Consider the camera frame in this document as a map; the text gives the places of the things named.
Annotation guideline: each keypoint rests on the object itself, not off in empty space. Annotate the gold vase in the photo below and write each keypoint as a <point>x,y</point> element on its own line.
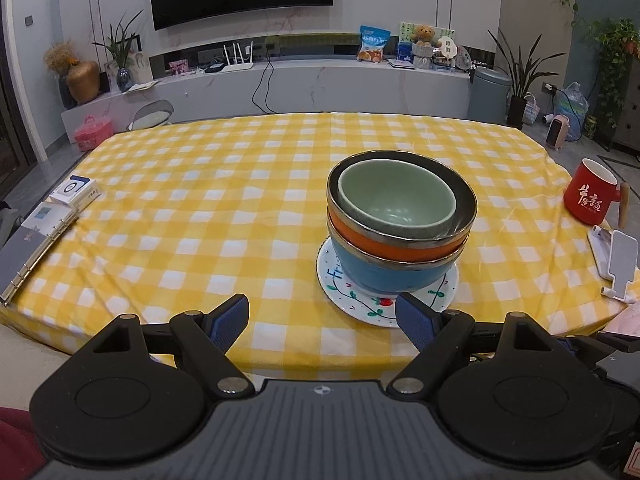
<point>83,82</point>

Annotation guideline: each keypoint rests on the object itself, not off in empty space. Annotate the grey drawer cabinet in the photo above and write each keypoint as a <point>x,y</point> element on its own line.
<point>630,110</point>

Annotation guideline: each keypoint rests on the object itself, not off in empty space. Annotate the blue carton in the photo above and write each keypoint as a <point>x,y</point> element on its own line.
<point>405,52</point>

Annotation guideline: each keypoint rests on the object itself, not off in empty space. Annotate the white round hand fan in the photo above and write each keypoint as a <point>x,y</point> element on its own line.
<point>448,46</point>

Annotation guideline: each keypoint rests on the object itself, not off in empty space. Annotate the white booklet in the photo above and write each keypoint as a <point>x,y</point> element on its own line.
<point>47,217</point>

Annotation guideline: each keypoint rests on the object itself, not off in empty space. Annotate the white and blue box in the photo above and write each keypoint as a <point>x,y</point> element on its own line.
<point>75,191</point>

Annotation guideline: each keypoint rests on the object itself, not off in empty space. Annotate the wall power outlet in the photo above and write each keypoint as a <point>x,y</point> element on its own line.
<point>550,87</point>

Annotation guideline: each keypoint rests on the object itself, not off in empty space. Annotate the white router with antennas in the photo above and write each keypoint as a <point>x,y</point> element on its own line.
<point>236,67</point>

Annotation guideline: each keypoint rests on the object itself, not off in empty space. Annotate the blue snack bag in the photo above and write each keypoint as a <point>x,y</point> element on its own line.
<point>373,42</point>

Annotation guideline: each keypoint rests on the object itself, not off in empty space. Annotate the grey trash can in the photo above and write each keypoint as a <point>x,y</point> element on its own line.
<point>490,97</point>

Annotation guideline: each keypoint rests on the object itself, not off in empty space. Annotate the black flat device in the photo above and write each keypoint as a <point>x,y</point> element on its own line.
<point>214,69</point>

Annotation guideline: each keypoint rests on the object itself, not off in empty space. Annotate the green plant in blue vase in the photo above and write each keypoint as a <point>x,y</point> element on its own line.
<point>124,80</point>

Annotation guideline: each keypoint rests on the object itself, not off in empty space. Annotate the white woven basket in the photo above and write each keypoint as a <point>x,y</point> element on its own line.
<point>531,112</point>

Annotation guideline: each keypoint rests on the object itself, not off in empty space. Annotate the loose papers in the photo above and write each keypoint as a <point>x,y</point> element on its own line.
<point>141,86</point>

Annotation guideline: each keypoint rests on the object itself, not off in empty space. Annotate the orange steel bowl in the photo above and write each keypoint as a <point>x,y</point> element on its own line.
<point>390,250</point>

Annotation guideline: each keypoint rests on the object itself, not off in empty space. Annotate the large blue water bottle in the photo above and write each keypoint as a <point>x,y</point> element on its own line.
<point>567,112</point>

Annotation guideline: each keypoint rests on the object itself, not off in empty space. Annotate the white sketch card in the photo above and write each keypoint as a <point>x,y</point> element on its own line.
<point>142,67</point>

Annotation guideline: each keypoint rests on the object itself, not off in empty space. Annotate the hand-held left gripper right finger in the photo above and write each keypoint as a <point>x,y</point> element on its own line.
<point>415,322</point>

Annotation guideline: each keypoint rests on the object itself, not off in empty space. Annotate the large white painted plate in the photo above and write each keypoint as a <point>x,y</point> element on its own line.
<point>360,307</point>

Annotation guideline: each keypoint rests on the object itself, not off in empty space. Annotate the cardboard box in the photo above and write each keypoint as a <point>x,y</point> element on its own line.
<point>632,460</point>

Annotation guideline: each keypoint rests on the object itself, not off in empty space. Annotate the dark red clothing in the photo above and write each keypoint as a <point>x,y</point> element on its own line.
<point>17,445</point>

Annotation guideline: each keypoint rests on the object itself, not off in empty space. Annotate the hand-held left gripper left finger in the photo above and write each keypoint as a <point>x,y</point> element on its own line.
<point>230,322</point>

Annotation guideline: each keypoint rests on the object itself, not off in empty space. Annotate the flat book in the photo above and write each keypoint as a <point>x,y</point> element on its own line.
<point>400,63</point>

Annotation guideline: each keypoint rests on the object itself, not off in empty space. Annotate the brown teddy bear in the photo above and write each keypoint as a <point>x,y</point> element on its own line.
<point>423,35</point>

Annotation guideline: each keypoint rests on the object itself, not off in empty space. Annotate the dried yellow flowers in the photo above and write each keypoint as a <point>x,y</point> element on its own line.
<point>60,57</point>

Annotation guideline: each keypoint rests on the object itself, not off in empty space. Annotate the white marble television console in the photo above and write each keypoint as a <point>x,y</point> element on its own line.
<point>340,90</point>

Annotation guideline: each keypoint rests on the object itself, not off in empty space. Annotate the white phone stand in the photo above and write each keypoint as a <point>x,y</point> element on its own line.
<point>620,260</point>

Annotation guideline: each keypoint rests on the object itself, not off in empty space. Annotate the green ivy plant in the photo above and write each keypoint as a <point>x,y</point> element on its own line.
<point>615,45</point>

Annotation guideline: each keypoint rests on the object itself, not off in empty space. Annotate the small green can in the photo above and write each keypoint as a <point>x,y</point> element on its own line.
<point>591,127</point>

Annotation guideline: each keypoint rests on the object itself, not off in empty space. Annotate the yellow checked tablecloth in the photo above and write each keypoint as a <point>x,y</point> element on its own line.
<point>200,210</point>

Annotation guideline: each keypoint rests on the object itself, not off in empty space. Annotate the pink photo card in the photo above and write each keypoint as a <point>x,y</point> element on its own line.
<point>179,67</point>

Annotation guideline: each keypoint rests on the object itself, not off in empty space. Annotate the blue steel bowl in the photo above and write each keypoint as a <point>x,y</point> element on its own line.
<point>385,275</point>

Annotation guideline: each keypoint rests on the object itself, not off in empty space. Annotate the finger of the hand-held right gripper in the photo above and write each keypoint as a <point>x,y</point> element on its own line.
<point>585,346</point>

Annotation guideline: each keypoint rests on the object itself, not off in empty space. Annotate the dark vase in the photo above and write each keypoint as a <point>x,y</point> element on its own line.
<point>65,95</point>

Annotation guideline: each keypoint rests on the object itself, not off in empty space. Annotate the small beige heater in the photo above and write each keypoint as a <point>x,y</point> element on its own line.
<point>557,132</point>

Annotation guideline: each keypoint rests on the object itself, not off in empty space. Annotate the green calendar board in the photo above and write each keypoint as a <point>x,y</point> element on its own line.
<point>406,30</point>

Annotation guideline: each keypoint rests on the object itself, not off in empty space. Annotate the green ceramic bowl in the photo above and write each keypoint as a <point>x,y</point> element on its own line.
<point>395,200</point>

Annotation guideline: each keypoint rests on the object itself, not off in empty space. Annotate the pink plastic basket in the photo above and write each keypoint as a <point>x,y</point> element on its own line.
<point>92,135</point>

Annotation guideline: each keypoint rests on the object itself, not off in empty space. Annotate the potted snake plant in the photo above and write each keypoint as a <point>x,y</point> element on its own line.
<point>516,110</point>

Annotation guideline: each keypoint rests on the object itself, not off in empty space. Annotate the grey round chair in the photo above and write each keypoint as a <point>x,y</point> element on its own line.
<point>150,119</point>

